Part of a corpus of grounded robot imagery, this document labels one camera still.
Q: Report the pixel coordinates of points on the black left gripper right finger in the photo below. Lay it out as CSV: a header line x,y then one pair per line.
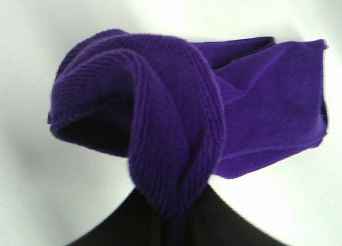
x,y
212,222

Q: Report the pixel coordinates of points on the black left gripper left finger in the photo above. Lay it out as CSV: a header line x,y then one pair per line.
x,y
135,222

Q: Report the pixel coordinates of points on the purple towel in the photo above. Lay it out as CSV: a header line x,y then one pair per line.
x,y
181,111

